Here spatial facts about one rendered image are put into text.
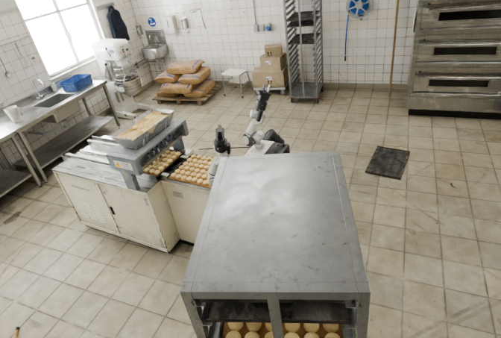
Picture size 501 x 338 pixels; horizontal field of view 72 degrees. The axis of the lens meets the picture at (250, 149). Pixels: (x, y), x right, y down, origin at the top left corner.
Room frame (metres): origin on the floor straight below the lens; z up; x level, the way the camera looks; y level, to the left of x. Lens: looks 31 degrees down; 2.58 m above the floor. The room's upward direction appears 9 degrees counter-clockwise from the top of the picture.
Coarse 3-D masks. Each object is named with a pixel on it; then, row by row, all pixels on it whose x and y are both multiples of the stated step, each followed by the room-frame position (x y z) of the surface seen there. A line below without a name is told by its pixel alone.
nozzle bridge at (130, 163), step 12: (180, 120) 3.01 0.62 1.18; (168, 132) 2.80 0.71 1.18; (180, 132) 3.01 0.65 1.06; (156, 144) 2.63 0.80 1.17; (168, 144) 2.82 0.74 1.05; (180, 144) 3.04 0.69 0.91; (108, 156) 2.55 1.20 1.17; (120, 156) 2.50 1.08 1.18; (132, 156) 2.47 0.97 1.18; (144, 156) 2.60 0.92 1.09; (156, 156) 2.64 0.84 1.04; (120, 168) 2.51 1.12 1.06; (132, 168) 2.43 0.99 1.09; (144, 168) 2.50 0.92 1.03; (132, 180) 2.46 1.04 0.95
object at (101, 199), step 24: (72, 168) 3.01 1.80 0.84; (72, 192) 2.98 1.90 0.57; (96, 192) 2.77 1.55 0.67; (120, 192) 2.59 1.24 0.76; (144, 192) 2.42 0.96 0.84; (96, 216) 2.88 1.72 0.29; (120, 216) 2.67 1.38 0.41; (144, 216) 2.49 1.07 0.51; (168, 216) 2.53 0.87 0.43; (144, 240) 2.56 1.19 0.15; (168, 240) 2.45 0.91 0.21
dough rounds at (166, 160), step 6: (162, 156) 2.84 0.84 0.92; (168, 156) 2.82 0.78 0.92; (174, 156) 2.80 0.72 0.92; (156, 162) 2.74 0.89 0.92; (162, 162) 2.73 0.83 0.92; (168, 162) 2.72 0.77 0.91; (150, 168) 2.68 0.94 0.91; (156, 168) 2.65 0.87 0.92; (162, 168) 2.63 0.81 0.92; (150, 174) 2.59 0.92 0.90; (156, 174) 2.57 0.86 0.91
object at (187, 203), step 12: (168, 192) 2.53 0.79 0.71; (180, 192) 2.46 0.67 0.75; (192, 192) 2.39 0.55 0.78; (204, 192) 2.32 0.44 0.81; (180, 204) 2.48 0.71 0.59; (192, 204) 2.41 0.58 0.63; (204, 204) 2.34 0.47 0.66; (180, 216) 2.51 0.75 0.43; (192, 216) 2.43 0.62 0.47; (180, 228) 2.53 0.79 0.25; (192, 228) 2.45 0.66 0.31; (192, 240) 2.48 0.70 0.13
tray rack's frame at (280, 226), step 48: (240, 192) 0.97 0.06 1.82; (288, 192) 0.93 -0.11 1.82; (336, 192) 0.89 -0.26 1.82; (240, 240) 0.74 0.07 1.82; (288, 240) 0.71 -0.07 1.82; (336, 240) 0.68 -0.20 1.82; (192, 288) 0.59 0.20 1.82; (240, 288) 0.57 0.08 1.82; (288, 288) 0.55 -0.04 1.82; (336, 288) 0.53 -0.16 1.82
